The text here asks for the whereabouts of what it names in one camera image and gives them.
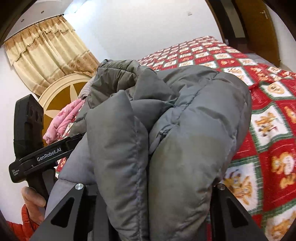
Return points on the grey puffer jacket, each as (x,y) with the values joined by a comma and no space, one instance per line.
(155,143)

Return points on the silver door handle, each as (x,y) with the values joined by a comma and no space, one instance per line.
(264,13)

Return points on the brown wooden door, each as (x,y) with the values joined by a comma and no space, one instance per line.
(261,33)

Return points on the person's left hand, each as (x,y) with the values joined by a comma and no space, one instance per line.
(34,201)

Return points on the dark door frame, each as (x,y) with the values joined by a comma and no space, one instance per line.
(230,23)

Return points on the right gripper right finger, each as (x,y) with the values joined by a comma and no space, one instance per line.
(230,221)

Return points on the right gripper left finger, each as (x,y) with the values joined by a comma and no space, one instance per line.
(80,212)

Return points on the cream wooden headboard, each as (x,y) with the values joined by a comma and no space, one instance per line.
(59,94)

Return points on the beige patterned curtain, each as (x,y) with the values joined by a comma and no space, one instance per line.
(47,51)

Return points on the striped pillow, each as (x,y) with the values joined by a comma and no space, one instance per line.
(86,89)

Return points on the orange jacket sleeve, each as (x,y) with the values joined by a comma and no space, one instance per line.
(25,230)

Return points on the red patchwork bedspread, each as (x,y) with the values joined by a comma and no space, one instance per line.
(261,175)

